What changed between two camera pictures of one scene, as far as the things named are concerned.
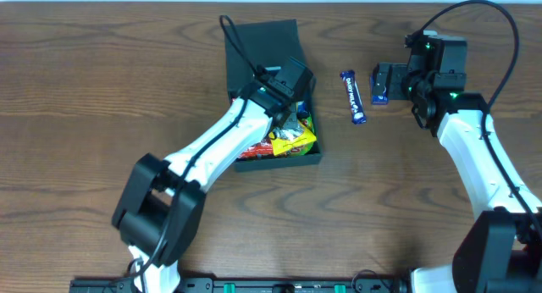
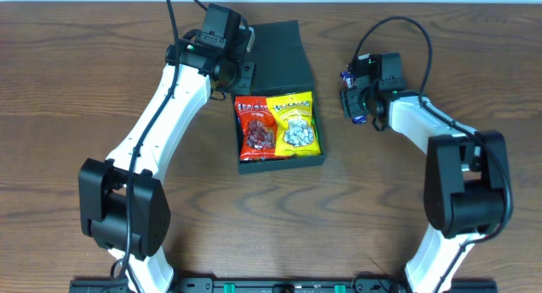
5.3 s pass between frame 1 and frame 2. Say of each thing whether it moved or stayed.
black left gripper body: moved
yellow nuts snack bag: moved
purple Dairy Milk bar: stayed
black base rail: stayed
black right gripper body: moved
